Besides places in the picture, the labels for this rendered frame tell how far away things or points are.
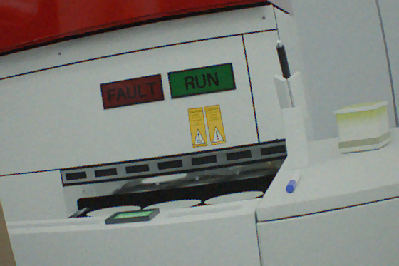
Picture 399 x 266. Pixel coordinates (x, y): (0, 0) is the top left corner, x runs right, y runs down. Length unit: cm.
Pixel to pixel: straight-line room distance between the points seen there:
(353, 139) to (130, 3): 51
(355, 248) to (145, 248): 25
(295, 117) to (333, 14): 185
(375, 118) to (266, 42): 37
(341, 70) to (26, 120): 160
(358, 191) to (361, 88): 211
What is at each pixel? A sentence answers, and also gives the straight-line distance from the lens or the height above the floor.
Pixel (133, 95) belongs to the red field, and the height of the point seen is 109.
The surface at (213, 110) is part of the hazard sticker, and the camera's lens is 158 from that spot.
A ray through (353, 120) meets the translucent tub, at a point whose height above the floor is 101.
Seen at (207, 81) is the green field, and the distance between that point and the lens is 157.
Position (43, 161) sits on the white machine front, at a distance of 168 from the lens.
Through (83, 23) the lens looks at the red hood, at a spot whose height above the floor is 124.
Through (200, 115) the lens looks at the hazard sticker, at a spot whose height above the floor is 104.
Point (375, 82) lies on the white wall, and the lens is 304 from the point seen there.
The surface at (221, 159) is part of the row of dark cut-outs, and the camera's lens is 158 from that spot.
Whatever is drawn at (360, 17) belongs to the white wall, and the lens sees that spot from 304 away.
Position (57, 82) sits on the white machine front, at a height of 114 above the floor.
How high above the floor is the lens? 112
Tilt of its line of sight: 3 degrees down
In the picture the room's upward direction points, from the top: 9 degrees counter-clockwise
